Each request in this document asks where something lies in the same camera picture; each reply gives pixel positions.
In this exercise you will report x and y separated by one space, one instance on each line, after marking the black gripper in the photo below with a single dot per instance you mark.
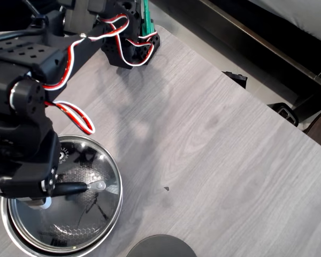
24 179

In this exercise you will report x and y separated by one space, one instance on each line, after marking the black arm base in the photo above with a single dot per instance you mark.
133 51

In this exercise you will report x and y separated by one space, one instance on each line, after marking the small black chip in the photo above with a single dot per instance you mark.
166 188

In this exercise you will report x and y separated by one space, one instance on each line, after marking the dark grey round disc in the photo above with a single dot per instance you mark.
160 247

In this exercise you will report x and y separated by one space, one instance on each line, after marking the green circuit board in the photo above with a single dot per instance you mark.
147 16

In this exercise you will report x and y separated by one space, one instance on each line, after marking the black table clamp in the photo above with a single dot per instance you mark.
236 79
284 113

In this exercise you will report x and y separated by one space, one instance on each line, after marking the white cushion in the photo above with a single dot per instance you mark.
305 16

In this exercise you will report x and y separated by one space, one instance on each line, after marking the dark furniture frame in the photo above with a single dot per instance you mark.
256 34

